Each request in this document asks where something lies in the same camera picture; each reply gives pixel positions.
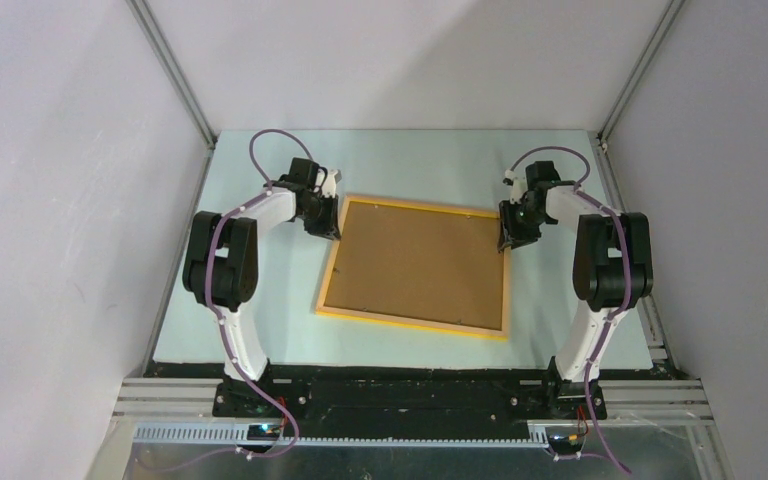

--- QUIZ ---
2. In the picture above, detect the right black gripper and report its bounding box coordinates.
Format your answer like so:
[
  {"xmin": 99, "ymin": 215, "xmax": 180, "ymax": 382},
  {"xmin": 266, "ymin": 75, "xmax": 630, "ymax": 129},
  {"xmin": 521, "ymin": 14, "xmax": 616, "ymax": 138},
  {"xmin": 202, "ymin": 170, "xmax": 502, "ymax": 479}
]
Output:
[{"xmin": 497, "ymin": 199, "xmax": 549, "ymax": 250}]

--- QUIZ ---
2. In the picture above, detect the yellow wooden picture frame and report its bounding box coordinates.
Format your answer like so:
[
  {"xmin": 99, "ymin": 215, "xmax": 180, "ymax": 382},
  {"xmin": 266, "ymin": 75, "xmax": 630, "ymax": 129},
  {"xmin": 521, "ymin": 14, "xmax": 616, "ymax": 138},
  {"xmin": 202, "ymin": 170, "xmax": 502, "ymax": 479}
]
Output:
[{"xmin": 315, "ymin": 193, "xmax": 514, "ymax": 342}]

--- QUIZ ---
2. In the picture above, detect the brown cardboard backing board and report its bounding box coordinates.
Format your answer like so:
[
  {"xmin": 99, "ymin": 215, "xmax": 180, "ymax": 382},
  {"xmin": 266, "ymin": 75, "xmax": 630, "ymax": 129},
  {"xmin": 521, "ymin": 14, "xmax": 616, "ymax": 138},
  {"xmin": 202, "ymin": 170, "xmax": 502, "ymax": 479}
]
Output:
[{"xmin": 324, "ymin": 200, "xmax": 506, "ymax": 331}]

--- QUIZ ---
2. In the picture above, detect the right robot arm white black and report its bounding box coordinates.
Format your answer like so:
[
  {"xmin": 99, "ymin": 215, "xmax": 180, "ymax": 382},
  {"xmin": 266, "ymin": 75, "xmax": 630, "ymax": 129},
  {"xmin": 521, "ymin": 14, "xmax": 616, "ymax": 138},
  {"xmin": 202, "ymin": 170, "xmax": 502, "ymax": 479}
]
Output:
[{"xmin": 497, "ymin": 161, "xmax": 654, "ymax": 418}]

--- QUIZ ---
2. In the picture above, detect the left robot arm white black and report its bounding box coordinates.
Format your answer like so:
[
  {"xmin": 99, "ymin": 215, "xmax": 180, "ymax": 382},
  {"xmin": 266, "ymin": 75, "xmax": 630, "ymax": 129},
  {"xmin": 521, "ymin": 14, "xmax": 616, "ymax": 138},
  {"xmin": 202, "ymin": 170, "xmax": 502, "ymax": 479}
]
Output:
[{"xmin": 182, "ymin": 158, "xmax": 342, "ymax": 417}]

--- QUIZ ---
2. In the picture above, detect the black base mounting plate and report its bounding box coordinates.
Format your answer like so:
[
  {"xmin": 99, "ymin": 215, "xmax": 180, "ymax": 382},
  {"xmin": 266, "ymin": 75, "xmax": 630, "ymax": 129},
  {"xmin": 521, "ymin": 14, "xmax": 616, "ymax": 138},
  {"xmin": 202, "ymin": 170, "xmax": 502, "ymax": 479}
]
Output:
[{"xmin": 145, "ymin": 360, "xmax": 680, "ymax": 442}]

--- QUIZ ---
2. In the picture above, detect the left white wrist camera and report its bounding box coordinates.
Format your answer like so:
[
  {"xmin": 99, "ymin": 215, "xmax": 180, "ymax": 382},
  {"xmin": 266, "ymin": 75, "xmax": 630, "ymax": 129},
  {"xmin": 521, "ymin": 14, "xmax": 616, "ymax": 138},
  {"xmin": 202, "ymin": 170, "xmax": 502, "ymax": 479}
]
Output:
[{"xmin": 319, "ymin": 169, "xmax": 342, "ymax": 198}]

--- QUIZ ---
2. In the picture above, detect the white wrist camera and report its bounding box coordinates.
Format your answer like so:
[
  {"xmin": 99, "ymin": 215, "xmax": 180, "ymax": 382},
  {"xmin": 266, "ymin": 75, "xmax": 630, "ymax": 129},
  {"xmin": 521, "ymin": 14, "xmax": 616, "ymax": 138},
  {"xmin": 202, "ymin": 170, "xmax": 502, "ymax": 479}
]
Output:
[
  {"xmin": 319, "ymin": 169, "xmax": 342, "ymax": 198},
  {"xmin": 503, "ymin": 169, "xmax": 528, "ymax": 204}
]

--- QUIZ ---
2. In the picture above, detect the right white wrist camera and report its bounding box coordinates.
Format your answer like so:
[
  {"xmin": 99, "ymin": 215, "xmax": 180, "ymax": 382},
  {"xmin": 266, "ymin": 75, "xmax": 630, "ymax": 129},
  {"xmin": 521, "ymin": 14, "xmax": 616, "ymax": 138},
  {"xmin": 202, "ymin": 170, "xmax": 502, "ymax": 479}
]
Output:
[{"xmin": 503, "ymin": 169, "xmax": 528, "ymax": 204}]

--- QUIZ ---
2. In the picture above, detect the aluminium extrusion rail front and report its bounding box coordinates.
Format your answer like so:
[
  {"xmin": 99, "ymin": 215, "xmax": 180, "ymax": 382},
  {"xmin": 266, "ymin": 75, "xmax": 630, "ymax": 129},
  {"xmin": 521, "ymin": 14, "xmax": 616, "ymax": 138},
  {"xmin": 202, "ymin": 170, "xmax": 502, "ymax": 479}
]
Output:
[{"xmin": 113, "ymin": 379, "xmax": 714, "ymax": 448}]

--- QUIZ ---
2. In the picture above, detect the right aluminium corner post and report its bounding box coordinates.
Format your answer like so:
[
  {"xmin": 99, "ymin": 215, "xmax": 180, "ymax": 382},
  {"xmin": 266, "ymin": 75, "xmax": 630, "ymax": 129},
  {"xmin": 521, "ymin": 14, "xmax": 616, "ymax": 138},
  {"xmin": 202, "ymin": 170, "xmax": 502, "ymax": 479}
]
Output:
[{"xmin": 598, "ymin": 0, "xmax": 686, "ymax": 151}]

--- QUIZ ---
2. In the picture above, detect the aluminium corner post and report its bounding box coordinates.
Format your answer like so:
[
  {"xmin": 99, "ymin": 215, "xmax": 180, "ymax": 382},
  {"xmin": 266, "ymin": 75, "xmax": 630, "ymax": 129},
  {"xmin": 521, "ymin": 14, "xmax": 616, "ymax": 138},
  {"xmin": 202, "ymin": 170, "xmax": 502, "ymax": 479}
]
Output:
[
  {"xmin": 598, "ymin": 0, "xmax": 686, "ymax": 151},
  {"xmin": 125, "ymin": 0, "xmax": 218, "ymax": 150}
]

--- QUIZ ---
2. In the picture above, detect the left aluminium corner post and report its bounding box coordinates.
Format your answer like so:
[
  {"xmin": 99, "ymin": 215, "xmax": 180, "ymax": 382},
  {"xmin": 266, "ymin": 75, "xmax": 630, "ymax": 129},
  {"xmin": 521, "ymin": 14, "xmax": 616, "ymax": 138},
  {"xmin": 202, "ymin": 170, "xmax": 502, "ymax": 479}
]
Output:
[{"xmin": 125, "ymin": 0, "xmax": 218, "ymax": 150}]

